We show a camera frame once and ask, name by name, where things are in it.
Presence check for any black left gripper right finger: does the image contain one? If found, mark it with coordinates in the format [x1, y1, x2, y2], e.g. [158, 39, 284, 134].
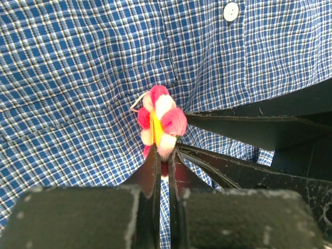
[169, 147, 326, 248]

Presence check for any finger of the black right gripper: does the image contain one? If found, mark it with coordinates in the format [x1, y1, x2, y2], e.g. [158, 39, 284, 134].
[177, 143, 331, 240]
[186, 79, 331, 150]

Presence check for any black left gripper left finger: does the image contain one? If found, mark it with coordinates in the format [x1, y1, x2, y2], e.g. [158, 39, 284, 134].
[1, 146, 161, 248]

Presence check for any pink flower smiley brooch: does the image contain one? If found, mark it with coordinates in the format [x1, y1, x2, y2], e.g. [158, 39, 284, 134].
[130, 85, 187, 163]

